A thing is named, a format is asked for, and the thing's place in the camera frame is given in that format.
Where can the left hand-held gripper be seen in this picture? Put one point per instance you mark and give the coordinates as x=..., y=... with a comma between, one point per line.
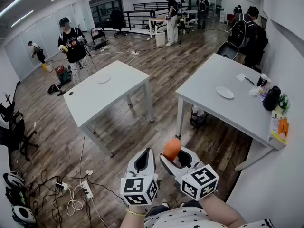
x=139, y=189

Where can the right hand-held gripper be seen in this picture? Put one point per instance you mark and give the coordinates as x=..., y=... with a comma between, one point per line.
x=200, y=182

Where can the person's dark trousers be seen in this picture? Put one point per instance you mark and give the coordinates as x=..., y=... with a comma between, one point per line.
x=156, y=209

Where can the black metal rack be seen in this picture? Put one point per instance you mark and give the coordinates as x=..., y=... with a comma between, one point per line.
x=98, y=37

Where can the grey rectangular table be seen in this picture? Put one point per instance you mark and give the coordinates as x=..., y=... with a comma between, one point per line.
x=228, y=113

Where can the red green vacuum cleaner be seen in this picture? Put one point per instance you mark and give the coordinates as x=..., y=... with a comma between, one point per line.
x=63, y=74

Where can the wooden top desk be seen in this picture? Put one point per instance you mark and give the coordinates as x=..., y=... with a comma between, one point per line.
x=158, y=19

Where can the white power strip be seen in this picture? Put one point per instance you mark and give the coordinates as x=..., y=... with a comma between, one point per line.
x=105, y=48
x=135, y=53
x=62, y=184
x=86, y=189

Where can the yellow white box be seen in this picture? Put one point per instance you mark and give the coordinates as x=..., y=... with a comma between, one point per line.
x=275, y=129

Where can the white paper sheet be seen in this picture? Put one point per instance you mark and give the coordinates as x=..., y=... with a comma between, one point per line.
x=241, y=77

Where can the black office chair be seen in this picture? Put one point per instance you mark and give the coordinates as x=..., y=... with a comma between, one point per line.
x=118, y=20
x=7, y=110
x=22, y=136

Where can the small green plant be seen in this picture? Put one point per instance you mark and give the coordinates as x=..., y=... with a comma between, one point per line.
x=284, y=102

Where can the black vacuum floor nozzle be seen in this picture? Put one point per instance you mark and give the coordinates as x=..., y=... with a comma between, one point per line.
x=55, y=89

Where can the yellow bucket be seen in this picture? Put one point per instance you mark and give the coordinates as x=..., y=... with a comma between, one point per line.
x=44, y=67

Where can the white plate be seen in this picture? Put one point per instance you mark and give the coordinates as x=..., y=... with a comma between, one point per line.
x=225, y=92
x=104, y=78

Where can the white black helmet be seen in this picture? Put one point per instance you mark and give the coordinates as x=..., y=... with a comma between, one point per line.
x=23, y=214
x=13, y=180

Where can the orange food piece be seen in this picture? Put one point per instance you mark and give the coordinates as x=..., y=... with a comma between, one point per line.
x=172, y=148

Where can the white trash bin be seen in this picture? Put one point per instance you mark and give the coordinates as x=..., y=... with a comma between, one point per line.
x=160, y=38

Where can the black metal railing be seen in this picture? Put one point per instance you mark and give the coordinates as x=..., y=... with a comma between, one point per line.
x=142, y=13

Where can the white desk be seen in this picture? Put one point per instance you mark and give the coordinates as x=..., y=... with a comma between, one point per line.
x=190, y=12

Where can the person's left forearm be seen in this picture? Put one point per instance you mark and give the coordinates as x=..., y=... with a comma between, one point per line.
x=133, y=220

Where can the white star print shirt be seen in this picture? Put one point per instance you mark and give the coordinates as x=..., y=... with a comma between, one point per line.
x=180, y=218

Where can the black thermos jug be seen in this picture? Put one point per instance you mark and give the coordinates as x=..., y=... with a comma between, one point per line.
x=271, y=98

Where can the white square table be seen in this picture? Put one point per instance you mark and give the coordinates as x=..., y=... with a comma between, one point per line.
x=107, y=96

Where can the person's right forearm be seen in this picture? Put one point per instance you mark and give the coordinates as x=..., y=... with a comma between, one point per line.
x=221, y=211

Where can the white water dispenser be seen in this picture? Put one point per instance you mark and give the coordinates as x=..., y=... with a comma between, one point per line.
x=222, y=16

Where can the black bucket chair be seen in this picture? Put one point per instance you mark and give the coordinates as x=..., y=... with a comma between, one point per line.
x=228, y=51

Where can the crumpled white tissue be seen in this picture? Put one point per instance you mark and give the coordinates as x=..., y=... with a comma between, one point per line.
x=254, y=91

